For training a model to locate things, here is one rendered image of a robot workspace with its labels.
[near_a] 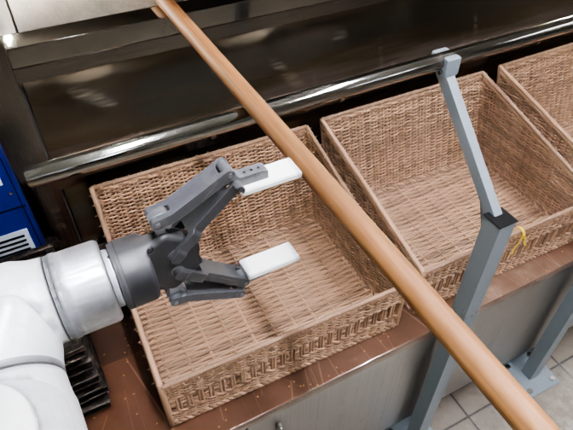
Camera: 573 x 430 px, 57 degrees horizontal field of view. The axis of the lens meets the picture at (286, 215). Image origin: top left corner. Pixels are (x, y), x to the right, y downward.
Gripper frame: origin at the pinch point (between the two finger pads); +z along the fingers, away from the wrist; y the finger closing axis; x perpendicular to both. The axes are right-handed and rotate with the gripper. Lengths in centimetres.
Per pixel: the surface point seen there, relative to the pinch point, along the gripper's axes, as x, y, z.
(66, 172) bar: -23.9, 2.9, -21.4
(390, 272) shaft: 13.2, -0.6, 5.3
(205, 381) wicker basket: -12, 50, -11
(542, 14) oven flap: -60, 22, 115
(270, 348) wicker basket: -11.9, 47.8, 2.7
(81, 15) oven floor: -69, 1, -9
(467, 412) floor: -2, 119, 66
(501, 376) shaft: 27.6, -1.3, 6.6
